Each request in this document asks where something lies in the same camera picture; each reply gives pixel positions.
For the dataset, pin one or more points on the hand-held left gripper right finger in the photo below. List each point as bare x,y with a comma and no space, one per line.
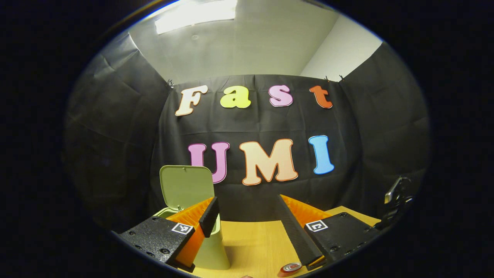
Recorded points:
293,235

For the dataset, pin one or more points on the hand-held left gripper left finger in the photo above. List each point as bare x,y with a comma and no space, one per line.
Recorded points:
210,218

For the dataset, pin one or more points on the red pop can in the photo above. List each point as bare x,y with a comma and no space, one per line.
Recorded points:
290,267

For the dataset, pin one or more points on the pale green garbage bin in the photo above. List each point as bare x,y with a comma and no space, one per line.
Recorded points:
185,187

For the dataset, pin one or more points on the wooden desktop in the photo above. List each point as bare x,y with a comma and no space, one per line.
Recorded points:
254,247

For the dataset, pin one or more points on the black backdrop cloth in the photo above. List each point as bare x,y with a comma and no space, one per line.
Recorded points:
251,197

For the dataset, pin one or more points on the ceiling light panel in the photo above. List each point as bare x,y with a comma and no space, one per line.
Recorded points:
195,17

